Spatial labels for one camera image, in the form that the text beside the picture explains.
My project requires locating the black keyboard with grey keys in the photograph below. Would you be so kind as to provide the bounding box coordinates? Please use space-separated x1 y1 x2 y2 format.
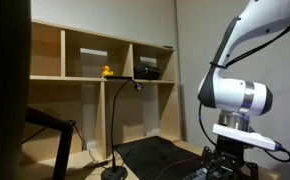
181 165 221 180

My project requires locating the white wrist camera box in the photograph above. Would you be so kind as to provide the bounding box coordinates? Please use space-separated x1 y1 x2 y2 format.
212 123 281 152

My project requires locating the yellow rubber duck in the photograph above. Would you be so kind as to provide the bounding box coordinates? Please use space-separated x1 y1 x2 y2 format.
101 65 115 78

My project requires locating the thin mouse cable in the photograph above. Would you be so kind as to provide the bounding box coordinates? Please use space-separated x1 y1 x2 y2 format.
154 155 204 180

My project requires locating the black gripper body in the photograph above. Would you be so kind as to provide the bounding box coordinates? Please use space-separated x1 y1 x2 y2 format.
214 135 250 168

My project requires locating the wooden shelf unit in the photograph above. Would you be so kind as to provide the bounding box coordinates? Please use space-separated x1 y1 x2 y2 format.
19 19 184 168

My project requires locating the black gooseneck desk lamp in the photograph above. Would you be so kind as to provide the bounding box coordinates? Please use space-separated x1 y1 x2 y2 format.
100 78 145 180

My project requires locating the black flat tablet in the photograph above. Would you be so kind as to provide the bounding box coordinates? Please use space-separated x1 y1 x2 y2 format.
104 75 134 81

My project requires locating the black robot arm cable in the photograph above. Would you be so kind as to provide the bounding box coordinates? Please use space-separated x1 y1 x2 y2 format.
198 13 290 148

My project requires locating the thin black desk cable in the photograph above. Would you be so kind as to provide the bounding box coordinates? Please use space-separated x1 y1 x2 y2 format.
73 124 113 168

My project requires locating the large black desk mat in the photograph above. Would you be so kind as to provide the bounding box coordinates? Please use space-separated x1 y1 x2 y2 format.
113 135 214 180

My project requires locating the black computer monitor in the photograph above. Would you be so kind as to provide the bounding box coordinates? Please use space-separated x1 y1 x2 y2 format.
0 0 33 180

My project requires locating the black zipped bag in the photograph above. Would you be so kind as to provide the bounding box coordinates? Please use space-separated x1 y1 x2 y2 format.
133 63 162 81

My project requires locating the black monitor stand frame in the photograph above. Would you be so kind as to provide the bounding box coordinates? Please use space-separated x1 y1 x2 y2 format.
24 105 77 180

